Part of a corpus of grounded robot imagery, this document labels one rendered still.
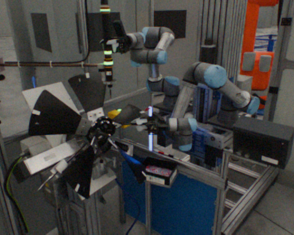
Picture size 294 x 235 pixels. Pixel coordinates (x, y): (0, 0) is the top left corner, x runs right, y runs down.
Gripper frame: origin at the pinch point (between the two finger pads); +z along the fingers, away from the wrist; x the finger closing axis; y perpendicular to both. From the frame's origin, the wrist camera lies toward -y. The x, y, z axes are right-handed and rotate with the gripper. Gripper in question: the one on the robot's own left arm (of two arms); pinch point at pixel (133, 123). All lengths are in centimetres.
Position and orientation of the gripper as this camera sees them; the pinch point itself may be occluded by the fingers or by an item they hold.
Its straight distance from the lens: 152.1
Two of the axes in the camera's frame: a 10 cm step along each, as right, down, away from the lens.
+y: -0.3, 4.9, -8.7
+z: -10.0, 0.1, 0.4
